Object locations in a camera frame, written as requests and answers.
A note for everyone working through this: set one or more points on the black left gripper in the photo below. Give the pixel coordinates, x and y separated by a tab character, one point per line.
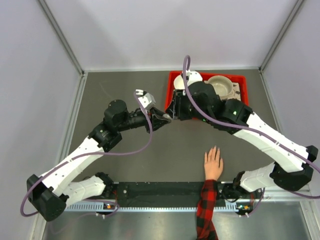
156	121

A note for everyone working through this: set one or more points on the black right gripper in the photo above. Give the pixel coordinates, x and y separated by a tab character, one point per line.
175	109

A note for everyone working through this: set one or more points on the glitter nail polish bottle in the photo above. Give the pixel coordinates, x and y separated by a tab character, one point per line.
166	116

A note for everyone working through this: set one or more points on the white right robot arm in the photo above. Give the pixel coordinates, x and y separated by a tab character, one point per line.
291	168

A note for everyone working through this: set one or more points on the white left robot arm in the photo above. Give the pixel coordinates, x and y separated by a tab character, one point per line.
54	191

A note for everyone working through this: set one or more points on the red plaid sleeve forearm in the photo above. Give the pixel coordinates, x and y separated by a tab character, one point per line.
205	228

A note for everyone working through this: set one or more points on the person's left hand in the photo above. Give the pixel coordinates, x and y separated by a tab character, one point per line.
213	164

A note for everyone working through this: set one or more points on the floral white bowl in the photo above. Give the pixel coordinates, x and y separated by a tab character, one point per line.
178	83

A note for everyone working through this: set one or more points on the grey ceramic cup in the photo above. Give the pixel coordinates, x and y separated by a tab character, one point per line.
222	85

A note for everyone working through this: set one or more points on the square floral saucer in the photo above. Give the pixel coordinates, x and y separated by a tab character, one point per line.
236	92

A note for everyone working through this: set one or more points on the red plastic tray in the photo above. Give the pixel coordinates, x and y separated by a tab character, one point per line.
205	76

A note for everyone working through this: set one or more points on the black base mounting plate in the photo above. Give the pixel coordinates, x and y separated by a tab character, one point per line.
154	194

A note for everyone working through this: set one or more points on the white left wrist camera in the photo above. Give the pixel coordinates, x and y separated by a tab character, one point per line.
145	99

